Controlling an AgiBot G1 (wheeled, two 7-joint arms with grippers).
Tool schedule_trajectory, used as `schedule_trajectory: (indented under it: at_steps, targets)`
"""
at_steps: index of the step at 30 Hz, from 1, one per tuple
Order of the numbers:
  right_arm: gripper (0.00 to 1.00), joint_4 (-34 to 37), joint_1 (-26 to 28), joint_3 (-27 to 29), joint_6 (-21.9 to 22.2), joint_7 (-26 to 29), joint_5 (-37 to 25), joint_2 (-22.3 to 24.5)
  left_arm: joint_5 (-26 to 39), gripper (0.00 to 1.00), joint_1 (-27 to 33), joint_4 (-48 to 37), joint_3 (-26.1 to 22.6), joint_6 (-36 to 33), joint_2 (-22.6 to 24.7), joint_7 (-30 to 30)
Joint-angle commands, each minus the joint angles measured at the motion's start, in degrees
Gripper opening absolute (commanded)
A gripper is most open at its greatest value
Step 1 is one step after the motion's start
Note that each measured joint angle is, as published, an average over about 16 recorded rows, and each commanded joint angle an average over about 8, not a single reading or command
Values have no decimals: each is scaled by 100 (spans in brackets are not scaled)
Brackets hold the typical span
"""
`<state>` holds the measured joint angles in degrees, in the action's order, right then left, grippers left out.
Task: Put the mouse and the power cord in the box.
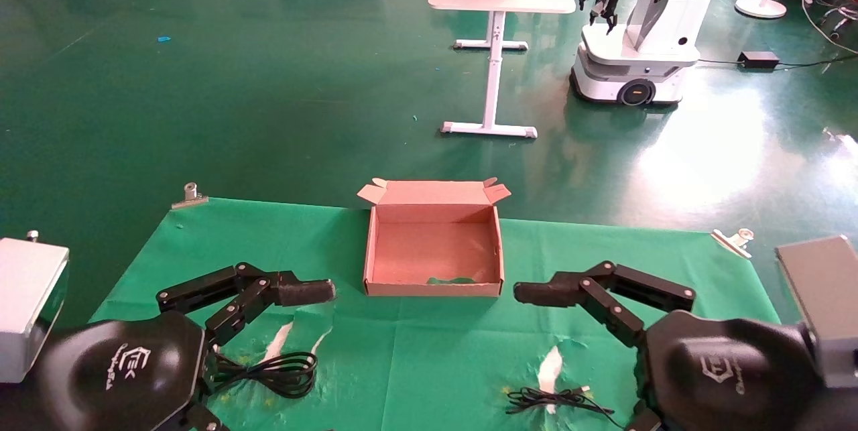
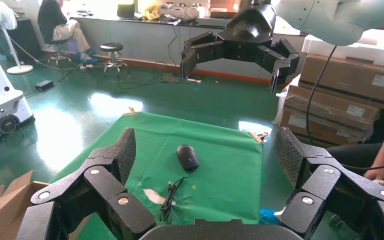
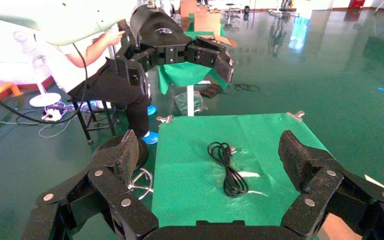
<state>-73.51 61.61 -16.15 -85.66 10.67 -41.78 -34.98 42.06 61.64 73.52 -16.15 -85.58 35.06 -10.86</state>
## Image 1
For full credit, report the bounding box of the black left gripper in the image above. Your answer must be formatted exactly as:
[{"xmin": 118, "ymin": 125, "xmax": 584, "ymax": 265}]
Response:
[{"xmin": 34, "ymin": 262, "xmax": 336, "ymax": 431}]

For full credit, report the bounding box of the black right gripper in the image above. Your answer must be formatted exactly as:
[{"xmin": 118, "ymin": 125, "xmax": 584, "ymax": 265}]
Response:
[{"xmin": 514, "ymin": 260, "xmax": 832, "ymax": 431}]

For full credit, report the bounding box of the black power cable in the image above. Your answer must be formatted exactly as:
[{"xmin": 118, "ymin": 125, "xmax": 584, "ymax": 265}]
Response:
[{"xmin": 206, "ymin": 351, "xmax": 319, "ymax": 399}]

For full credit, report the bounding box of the black wired computer mouse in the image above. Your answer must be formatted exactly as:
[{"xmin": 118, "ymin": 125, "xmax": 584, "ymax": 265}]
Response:
[{"xmin": 506, "ymin": 385, "xmax": 625, "ymax": 429}]

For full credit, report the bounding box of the open brown cardboard box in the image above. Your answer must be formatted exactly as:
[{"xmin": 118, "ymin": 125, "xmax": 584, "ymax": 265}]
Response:
[{"xmin": 357, "ymin": 178, "xmax": 511, "ymax": 298}]

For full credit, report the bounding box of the metal binder clip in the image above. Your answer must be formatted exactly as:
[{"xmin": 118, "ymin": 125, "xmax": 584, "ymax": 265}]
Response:
[
  {"xmin": 172, "ymin": 182, "xmax": 208, "ymax": 209},
  {"xmin": 711, "ymin": 228, "xmax": 755, "ymax": 259}
]

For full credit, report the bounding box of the green tablecloth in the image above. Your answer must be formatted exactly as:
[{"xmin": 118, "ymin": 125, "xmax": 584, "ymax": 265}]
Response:
[{"xmin": 87, "ymin": 198, "xmax": 782, "ymax": 431}]

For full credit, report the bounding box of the black power adapter brick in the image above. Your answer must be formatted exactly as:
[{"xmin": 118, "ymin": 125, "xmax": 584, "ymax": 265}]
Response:
[{"xmin": 739, "ymin": 51, "xmax": 780, "ymax": 70}]

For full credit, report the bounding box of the white wheeled background robot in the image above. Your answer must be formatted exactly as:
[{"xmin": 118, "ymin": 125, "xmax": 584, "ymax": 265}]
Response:
[{"xmin": 570, "ymin": 0, "xmax": 731, "ymax": 107}]

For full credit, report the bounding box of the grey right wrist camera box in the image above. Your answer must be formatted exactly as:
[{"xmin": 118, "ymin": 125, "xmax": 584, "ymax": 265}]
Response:
[{"xmin": 776, "ymin": 235, "xmax": 858, "ymax": 388}]

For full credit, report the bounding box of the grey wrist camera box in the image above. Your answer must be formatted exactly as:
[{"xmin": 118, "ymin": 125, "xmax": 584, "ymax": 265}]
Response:
[
  {"xmin": 776, "ymin": 235, "xmax": 858, "ymax": 388},
  {"xmin": 0, "ymin": 230, "xmax": 70, "ymax": 383}
]

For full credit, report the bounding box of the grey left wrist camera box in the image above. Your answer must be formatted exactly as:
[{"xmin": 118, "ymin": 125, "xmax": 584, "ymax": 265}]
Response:
[{"xmin": 0, "ymin": 230, "xmax": 70, "ymax": 383}]

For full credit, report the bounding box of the black floor cable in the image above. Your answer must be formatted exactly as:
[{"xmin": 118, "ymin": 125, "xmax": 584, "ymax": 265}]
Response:
[{"xmin": 697, "ymin": 54, "xmax": 858, "ymax": 70}]

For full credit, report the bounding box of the white floor cable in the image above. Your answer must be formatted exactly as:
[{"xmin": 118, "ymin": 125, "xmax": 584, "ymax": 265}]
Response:
[{"xmin": 798, "ymin": 0, "xmax": 858, "ymax": 55}]

